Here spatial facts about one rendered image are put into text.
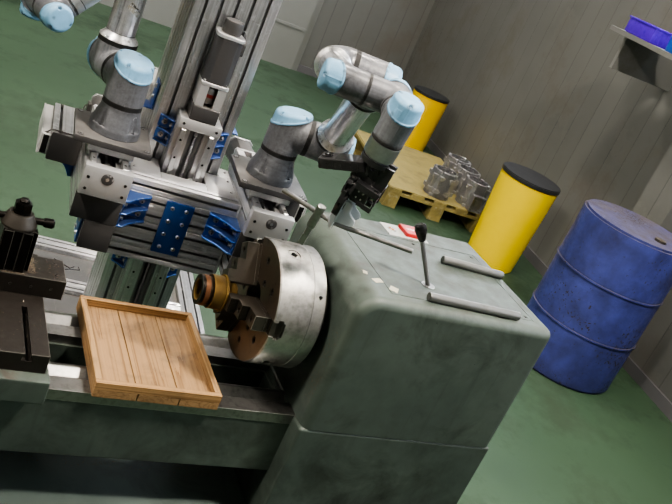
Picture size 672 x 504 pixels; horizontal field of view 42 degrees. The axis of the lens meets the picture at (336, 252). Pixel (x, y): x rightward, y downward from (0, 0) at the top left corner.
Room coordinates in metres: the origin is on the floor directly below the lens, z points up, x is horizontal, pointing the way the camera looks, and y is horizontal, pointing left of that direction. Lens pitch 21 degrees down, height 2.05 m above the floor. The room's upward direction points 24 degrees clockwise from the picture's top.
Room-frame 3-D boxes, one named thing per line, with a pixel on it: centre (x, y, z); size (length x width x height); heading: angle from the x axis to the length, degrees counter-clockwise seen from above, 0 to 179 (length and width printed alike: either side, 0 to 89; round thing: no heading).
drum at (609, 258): (5.07, -1.55, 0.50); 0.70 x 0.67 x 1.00; 114
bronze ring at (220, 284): (1.90, 0.23, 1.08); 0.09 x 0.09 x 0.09; 31
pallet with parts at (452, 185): (7.35, -0.36, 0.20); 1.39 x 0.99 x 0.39; 24
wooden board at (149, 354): (1.84, 0.32, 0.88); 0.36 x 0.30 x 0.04; 31
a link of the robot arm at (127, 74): (2.42, 0.75, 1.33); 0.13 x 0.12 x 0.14; 46
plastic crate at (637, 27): (6.14, -1.30, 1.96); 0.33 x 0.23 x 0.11; 24
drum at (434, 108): (8.71, -0.22, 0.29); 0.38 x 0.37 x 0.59; 115
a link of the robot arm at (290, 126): (2.62, 0.28, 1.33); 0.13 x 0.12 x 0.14; 102
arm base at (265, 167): (2.62, 0.29, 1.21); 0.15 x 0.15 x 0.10
